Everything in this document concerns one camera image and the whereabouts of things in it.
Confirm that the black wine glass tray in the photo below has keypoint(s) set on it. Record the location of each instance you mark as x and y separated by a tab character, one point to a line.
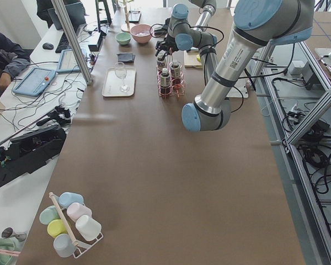
134	16

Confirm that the tea bottle white cap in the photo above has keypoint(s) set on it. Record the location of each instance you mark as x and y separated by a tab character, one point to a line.
175	72
165	82

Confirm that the clear wine glass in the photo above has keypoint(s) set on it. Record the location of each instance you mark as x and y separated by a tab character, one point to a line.
121	73

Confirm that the wooden glass stand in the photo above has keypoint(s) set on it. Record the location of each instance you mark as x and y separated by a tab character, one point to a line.
127	26

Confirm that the pink bowl with ice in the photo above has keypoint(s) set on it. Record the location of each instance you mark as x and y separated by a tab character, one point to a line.
141	33

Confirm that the white cup rack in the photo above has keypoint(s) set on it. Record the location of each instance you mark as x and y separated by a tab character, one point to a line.
71	225

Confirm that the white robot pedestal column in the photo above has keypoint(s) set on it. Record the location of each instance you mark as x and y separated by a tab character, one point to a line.
239	90

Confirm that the grey folded cloth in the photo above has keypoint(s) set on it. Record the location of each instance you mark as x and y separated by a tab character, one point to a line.
127	57

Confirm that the green ceramic bowl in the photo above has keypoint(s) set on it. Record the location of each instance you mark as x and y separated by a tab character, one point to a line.
123	38

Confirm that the cream serving tray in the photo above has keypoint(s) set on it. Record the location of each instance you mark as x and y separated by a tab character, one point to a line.
111	86

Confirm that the black open case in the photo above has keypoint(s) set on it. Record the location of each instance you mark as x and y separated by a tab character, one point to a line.
29	152

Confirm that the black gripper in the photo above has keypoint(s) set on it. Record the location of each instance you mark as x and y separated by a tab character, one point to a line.
166	44

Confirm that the tea bottle dark liquid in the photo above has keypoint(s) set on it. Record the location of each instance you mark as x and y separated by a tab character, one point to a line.
161	62

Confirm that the wooden cutting board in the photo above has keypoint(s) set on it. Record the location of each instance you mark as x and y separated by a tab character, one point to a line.
190	59

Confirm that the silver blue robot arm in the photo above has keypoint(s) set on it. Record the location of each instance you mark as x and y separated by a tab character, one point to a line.
255	24

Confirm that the copper wire bottle basket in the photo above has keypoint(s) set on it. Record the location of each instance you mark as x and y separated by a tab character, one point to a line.
170	77

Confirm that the blue teach pendant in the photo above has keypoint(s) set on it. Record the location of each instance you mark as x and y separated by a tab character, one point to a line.
67	62
35	82

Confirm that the aluminium frame post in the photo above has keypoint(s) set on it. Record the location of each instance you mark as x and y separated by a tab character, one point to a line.
67	27

